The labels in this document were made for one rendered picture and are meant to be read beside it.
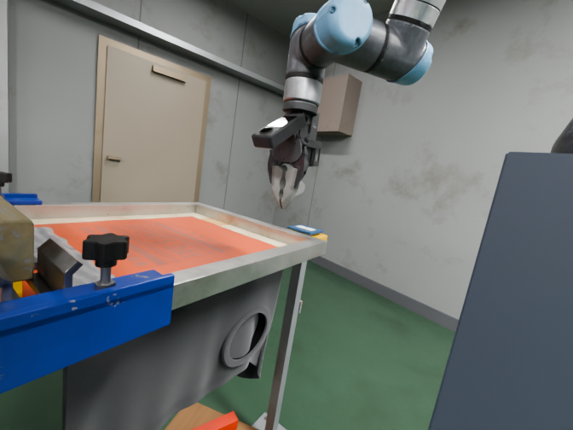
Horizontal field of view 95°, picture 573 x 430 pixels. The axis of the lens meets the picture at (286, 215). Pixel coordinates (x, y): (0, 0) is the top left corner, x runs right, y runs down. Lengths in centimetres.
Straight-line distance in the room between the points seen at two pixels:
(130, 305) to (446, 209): 273
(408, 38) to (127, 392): 72
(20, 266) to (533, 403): 50
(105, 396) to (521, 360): 50
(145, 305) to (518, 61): 298
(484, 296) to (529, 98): 269
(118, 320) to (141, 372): 20
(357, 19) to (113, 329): 51
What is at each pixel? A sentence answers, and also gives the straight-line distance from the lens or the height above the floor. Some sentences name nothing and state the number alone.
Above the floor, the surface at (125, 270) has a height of 95.
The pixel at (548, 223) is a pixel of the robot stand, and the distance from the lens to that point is 25.
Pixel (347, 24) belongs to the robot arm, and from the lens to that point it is 47.
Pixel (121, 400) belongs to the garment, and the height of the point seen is 77.
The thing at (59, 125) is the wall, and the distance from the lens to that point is 340.
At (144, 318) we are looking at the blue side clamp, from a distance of 38.
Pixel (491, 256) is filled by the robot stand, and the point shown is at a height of 112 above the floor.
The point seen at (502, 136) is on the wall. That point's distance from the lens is 285.
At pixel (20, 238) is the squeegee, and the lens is 43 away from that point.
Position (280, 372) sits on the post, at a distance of 123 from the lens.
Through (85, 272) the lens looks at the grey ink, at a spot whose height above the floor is 96.
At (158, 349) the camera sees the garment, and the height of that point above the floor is 84.
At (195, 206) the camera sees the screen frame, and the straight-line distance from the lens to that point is 107.
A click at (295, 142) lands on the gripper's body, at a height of 122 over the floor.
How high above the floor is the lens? 116
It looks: 9 degrees down
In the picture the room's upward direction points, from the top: 9 degrees clockwise
